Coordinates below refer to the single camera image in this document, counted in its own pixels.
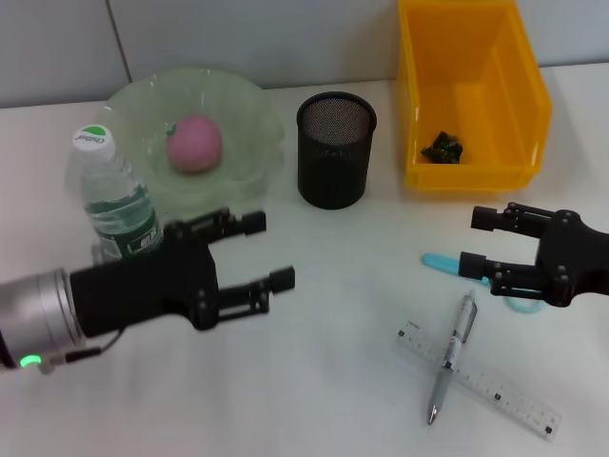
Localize green glass fruit plate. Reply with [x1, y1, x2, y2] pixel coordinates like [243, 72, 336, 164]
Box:
[88, 66, 287, 210]

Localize grey white ballpoint pen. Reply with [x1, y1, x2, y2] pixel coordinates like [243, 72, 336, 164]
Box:
[426, 290, 479, 426]

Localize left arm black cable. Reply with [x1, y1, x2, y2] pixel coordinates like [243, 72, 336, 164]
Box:
[40, 330, 126, 375]

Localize green plastic wrapper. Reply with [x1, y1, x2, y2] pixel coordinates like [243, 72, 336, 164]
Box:
[421, 130, 465, 166]

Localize clear green-label water bottle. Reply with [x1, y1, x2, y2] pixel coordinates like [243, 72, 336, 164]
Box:
[70, 122, 166, 268]

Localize yellow plastic bin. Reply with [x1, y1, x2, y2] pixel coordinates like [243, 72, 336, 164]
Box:
[397, 0, 554, 193]

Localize pink toy peach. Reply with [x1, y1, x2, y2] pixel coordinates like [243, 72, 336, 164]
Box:
[166, 113, 224, 175]

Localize blue scissors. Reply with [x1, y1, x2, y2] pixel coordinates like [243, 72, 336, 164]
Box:
[421, 252, 544, 315]

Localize clear plastic ruler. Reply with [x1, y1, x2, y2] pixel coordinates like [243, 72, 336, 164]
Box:
[394, 319, 562, 442]

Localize black mesh pen holder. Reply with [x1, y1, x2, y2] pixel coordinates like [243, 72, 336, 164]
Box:
[296, 90, 378, 210]

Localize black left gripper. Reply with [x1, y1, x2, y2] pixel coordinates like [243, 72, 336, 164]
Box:
[69, 208, 297, 337]

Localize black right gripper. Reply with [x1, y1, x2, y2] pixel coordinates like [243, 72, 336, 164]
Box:
[459, 202, 609, 308]

